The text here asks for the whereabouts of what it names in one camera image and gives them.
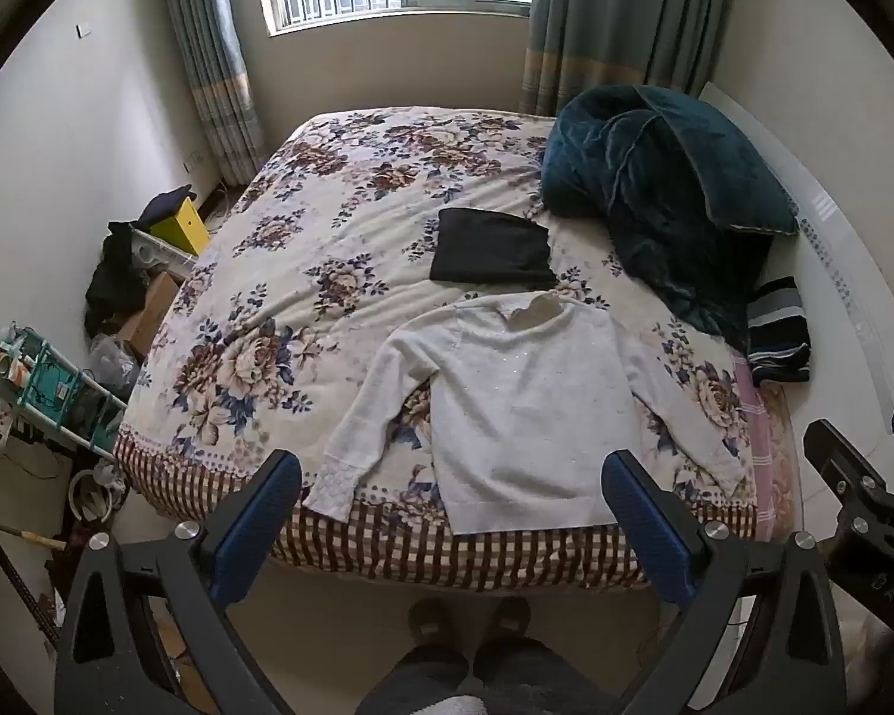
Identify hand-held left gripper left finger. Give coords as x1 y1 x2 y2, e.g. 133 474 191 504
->
54 450 303 715

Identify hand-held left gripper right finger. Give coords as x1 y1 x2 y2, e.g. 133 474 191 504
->
602 450 846 715

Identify white knit sweater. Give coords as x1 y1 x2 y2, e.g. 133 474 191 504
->
302 292 746 536

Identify black clothes pile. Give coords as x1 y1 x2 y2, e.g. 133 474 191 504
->
83 222 154 340

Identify pink checked towel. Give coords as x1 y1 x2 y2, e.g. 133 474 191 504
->
730 353 782 541

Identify striped folded garment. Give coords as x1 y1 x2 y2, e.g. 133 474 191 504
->
745 275 813 387

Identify person's right slipper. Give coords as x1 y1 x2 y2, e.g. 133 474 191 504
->
484 596 533 649

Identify person's slipper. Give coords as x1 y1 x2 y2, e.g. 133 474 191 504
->
406 597 459 649
484 596 533 649

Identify person's left slipper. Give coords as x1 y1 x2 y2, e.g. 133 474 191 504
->
406 597 459 649

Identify clear plastic bag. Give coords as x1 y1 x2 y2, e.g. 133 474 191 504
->
89 335 142 396

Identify white headboard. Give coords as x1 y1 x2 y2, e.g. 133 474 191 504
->
696 82 894 493

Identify person's left leg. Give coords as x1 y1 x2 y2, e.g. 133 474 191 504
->
358 644 470 715

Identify yellow stick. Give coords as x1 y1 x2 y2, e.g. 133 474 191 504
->
0 517 68 552

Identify cardboard box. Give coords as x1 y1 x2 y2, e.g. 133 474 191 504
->
115 270 184 362

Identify teal storage rack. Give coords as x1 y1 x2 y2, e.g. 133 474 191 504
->
0 324 128 463

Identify yellow box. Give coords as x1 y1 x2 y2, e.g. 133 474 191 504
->
151 197 210 258

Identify black folded cloth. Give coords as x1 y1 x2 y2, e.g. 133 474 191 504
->
428 207 560 291

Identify teal plush blanket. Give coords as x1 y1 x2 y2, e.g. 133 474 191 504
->
540 83 800 351

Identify dark navy cloth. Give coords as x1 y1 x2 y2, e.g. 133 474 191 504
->
135 185 197 232

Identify floral bedsheet bed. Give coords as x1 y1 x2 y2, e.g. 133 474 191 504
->
111 105 798 593

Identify blue-grey curtain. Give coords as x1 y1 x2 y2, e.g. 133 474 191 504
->
156 0 265 187
517 0 738 120

